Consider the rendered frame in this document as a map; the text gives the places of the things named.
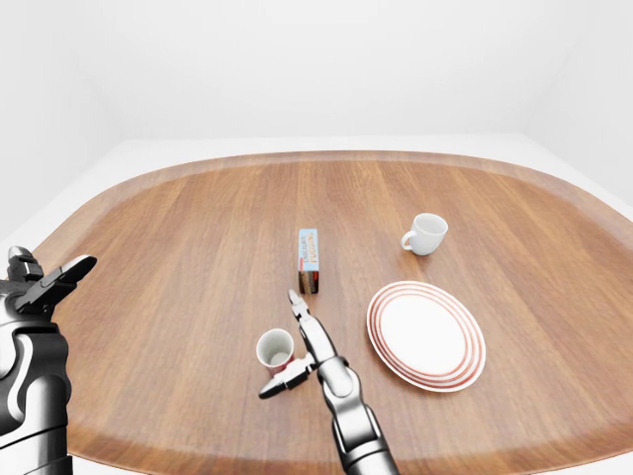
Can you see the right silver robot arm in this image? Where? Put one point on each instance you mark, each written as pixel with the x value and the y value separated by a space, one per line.
pixel 361 438

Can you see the chocolate pudding box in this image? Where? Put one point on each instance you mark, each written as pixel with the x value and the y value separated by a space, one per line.
pixel 309 259

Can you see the red mug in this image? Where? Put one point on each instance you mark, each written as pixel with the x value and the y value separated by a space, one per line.
pixel 274 352

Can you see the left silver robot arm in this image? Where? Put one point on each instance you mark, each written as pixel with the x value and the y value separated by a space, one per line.
pixel 29 396

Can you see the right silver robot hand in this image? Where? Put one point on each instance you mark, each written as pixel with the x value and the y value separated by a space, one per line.
pixel 319 346

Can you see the white plate with red rings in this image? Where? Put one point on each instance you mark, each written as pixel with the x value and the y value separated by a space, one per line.
pixel 425 336

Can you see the white mug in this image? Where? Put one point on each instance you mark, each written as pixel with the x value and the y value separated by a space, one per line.
pixel 425 233

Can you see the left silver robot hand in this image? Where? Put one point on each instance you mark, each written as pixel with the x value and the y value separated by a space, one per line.
pixel 34 292

